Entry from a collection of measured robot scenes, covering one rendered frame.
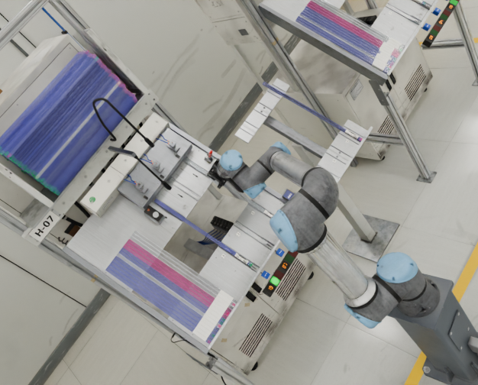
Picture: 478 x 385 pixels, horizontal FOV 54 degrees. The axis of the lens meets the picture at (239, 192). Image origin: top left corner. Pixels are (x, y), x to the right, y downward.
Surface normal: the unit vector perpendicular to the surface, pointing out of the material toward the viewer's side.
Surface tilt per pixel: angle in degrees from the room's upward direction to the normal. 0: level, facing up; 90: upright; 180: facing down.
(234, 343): 90
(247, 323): 90
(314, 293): 0
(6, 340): 90
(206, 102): 90
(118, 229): 44
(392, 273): 7
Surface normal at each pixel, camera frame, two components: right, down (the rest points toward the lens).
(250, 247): 0.04, -0.29
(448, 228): -0.55, -0.59
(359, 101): 0.62, 0.18
